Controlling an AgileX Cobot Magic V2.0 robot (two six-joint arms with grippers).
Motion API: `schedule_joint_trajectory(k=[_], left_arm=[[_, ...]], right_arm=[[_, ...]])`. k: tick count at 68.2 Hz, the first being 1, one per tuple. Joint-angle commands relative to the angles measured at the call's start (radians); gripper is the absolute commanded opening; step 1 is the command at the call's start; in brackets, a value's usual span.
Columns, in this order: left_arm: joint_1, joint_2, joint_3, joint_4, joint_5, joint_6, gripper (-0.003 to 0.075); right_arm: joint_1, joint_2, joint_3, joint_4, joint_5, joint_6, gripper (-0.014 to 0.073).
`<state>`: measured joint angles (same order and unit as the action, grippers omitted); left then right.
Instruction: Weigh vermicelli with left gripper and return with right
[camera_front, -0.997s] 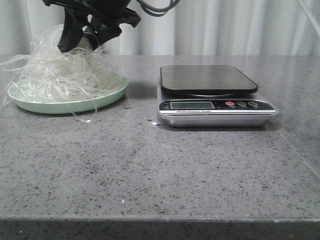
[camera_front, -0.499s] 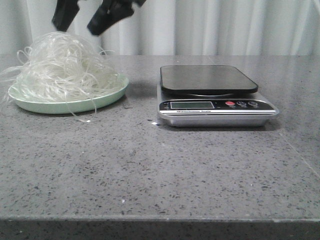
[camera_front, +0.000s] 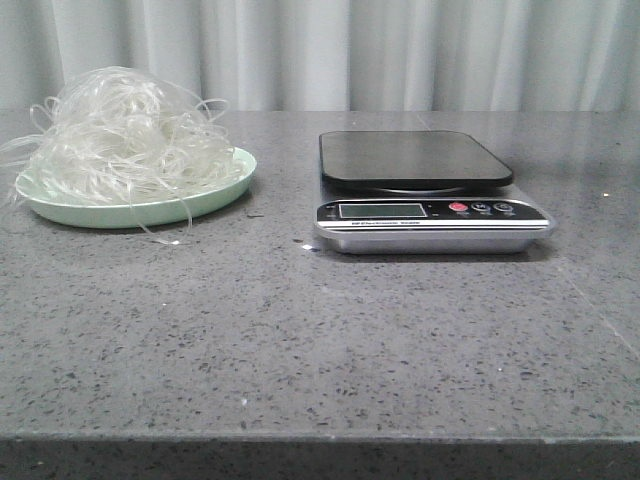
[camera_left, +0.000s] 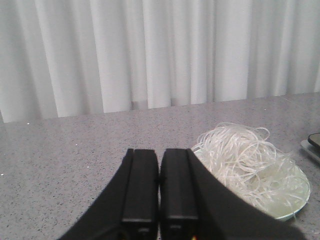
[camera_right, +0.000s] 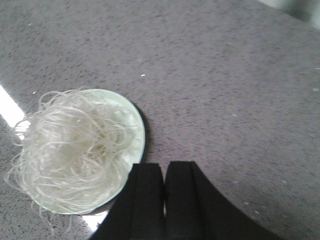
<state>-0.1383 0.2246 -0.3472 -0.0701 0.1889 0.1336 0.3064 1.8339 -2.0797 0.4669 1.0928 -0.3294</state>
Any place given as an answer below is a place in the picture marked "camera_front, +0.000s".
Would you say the translucent white vermicelli bundle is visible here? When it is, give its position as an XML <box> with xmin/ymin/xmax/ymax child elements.
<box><xmin>1</xmin><ymin>66</ymin><xmax>241</xmax><ymax>217</ymax></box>

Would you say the white pleated curtain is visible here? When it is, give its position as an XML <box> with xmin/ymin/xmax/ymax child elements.
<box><xmin>1</xmin><ymin>1</ymin><xmax>639</xmax><ymax>111</ymax></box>

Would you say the black silver kitchen scale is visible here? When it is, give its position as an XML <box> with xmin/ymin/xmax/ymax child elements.
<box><xmin>314</xmin><ymin>130</ymin><xmax>556</xmax><ymax>254</ymax></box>

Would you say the light green round plate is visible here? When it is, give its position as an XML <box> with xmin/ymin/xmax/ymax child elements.
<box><xmin>15</xmin><ymin>148</ymin><xmax>257</xmax><ymax>229</ymax></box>

